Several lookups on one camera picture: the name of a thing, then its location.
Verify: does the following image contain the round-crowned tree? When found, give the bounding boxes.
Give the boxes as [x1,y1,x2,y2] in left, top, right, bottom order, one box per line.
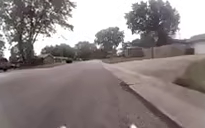
[94,26,125,56]

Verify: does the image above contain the row of trees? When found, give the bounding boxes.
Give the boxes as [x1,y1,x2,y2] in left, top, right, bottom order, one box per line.
[39,40,99,62]

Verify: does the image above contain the grey asphalt road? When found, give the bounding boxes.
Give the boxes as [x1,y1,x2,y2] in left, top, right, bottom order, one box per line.
[0,59,183,128]

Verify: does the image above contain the small low building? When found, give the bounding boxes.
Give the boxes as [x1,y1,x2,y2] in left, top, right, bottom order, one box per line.
[39,53,74,65]

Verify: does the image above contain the grass lawn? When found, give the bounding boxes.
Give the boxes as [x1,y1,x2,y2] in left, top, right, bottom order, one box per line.
[104,54,205,97]

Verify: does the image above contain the wooden fence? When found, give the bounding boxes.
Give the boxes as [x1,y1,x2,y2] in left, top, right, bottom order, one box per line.
[124,44,195,60]

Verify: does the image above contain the pale concrete kerb strip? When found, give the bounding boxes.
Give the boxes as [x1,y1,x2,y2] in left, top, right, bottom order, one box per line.
[101,61,205,128]

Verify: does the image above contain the large dark tree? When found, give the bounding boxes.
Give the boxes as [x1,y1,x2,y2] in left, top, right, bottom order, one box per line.
[124,0,182,48]

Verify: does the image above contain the large leafy tree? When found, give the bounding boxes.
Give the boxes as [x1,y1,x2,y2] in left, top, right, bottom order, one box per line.
[0,0,78,65]

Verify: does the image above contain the vehicle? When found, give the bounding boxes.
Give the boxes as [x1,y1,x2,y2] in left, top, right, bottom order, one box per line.
[0,57,14,73]

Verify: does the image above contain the white building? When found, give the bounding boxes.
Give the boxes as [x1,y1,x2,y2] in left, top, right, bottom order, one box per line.
[184,30,205,56]

